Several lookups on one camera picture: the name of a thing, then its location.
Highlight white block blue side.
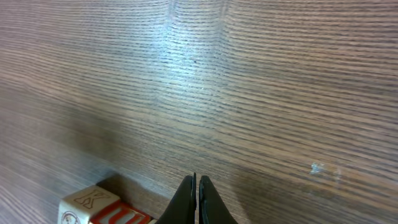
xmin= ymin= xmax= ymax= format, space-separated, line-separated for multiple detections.
xmin=57 ymin=185 xmax=121 ymax=224

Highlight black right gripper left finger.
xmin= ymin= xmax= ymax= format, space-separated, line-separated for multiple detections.
xmin=156 ymin=173 xmax=197 ymax=224

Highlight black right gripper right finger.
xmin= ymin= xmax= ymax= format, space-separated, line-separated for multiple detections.
xmin=199 ymin=175 xmax=238 ymax=224

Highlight red letter M block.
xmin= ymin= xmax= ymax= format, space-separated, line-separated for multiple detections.
xmin=89 ymin=201 xmax=152 ymax=224

